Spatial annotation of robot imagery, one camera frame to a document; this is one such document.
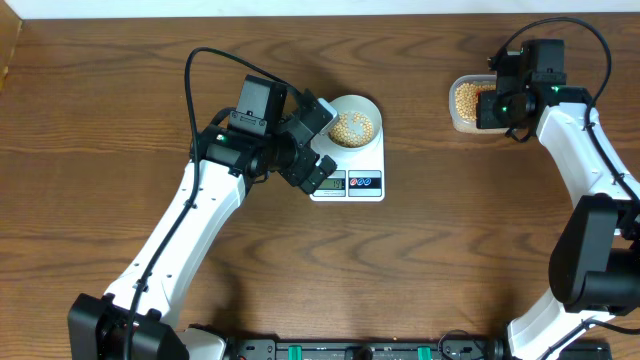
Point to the white digital kitchen scale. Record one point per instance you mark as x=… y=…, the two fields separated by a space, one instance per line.
x=360 y=173

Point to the clear plastic container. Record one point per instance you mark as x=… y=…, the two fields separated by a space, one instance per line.
x=463 y=125

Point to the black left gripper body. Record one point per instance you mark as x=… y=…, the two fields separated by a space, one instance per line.
x=290 y=163

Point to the grey round bowl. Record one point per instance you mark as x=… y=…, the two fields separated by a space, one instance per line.
x=357 y=103

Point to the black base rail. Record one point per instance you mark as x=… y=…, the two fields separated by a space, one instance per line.
x=267 y=349

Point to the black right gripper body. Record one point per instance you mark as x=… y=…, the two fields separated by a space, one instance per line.
x=496 y=111

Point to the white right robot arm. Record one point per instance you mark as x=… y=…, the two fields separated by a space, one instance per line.
x=593 y=270

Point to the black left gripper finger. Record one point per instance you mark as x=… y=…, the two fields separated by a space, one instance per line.
x=319 y=173
x=309 y=116

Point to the brown cardboard panel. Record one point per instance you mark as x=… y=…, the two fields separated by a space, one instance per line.
x=10 y=28

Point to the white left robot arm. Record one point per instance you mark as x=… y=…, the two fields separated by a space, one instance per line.
x=137 y=315

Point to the soybeans in bowl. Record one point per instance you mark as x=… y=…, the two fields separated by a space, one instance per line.
x=352 y=130

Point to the pile of soybeans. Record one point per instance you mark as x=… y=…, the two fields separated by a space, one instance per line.
x=467 y=97

